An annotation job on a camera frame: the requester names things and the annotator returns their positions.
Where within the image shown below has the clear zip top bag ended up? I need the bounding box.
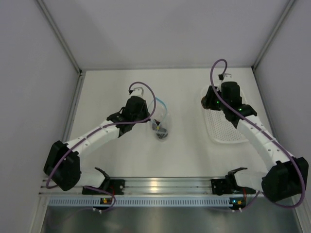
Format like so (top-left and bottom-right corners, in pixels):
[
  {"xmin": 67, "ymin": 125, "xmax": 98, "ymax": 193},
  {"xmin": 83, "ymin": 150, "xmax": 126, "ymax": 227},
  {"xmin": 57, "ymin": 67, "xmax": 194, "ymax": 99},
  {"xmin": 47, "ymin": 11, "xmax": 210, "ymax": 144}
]
[{"xmin": 148, "ymin": 97, "xmax": 172, "ymax": 142}]

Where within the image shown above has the dark red fake fig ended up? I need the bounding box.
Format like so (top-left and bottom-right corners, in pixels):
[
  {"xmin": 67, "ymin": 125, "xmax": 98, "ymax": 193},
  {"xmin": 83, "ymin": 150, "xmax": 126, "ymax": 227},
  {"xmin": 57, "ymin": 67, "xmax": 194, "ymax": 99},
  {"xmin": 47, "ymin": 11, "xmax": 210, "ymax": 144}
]
[{"xmin": 201, "ymin": 97, "xmax": 209, "ymax": 109}]

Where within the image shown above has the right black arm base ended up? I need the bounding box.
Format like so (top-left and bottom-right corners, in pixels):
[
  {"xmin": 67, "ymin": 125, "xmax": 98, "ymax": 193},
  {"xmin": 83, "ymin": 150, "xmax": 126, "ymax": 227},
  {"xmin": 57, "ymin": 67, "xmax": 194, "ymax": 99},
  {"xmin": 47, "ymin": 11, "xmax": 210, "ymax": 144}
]
[{"xmin": 210, "ymin": 179, "xmax": 232, "ymax": 196}]

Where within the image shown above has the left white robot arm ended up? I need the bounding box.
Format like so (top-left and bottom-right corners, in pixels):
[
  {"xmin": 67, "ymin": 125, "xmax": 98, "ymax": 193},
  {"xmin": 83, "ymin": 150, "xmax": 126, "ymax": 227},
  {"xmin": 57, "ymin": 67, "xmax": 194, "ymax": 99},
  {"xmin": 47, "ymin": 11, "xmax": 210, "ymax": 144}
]
[{"xmin": 43, "ymin": 95, "xmax": 150, "ymax": 194}]

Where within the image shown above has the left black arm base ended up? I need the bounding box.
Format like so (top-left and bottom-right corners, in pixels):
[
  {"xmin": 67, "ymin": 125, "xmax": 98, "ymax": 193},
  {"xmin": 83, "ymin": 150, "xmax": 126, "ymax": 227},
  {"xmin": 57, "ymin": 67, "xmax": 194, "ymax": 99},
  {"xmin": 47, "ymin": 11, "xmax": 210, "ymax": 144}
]
[{"xmin": 82, "ymin": 179, "xmax": 125, "ymax": 195}]

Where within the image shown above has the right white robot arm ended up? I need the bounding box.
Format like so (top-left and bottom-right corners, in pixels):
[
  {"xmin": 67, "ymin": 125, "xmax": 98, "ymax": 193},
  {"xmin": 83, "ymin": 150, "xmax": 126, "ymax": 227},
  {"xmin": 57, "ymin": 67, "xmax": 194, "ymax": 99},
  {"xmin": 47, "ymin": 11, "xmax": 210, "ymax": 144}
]
[{"xmin": 201, "ymin": 82, "xmax": 309, "ymax": 202}]

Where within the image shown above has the white perforated plastic basket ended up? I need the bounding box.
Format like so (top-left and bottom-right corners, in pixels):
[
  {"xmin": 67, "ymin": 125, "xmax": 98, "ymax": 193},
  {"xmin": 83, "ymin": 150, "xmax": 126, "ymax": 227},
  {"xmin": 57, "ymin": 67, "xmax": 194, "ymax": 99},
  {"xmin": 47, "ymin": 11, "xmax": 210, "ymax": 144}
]
[{"xmin": 200, "ymin": 84, "xmax": 250, "ymax": 144}]

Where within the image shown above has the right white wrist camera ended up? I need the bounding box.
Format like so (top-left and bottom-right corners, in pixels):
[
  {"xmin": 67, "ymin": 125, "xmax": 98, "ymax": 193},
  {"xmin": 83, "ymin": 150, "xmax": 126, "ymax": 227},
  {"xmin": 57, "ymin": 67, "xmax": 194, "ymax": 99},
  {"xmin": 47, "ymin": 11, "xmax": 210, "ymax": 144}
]
[{"xmin": 218, "ymin": 73, "xmax": 232, "ymax": 83}]

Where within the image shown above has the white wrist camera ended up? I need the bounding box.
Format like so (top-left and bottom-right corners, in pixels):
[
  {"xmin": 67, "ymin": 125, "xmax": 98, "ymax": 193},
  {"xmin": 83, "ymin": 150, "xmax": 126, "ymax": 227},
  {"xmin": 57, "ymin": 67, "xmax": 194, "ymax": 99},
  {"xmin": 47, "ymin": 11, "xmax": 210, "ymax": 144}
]
[
  {"xmin": 218, "ymin": 73, "xmax": 232, "ymax": 83},
  {"xmin": 129, "ymin": 87, "xmax": 144, "ymax": 98}
]

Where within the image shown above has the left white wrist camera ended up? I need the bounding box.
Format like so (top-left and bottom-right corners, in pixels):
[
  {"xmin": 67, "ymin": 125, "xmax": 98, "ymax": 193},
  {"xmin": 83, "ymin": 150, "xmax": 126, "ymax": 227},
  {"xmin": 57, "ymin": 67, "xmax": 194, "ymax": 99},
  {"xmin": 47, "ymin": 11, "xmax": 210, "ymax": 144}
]
[{"xmin": 129, "ymin": 87, "xmax": 144, "ymax": 98}]

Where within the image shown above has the aluminium mounting rail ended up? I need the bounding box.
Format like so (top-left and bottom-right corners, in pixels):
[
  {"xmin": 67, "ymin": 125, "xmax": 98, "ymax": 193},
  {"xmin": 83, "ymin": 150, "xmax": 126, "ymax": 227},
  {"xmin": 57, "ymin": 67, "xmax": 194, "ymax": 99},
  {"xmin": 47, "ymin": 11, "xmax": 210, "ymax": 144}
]
[{"xmin": 40, "ymin": 176, "xmax": 268, "ymax": 196}]

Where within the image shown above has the white slotted cable duct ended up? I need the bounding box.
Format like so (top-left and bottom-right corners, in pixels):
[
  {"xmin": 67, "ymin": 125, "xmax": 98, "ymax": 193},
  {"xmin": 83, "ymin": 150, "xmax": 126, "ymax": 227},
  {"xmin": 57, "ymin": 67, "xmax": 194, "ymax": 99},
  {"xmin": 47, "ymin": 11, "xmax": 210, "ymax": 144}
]
[{"xmin": 48, "ymin": 197, "xmax": 245, "ymax": 207}]

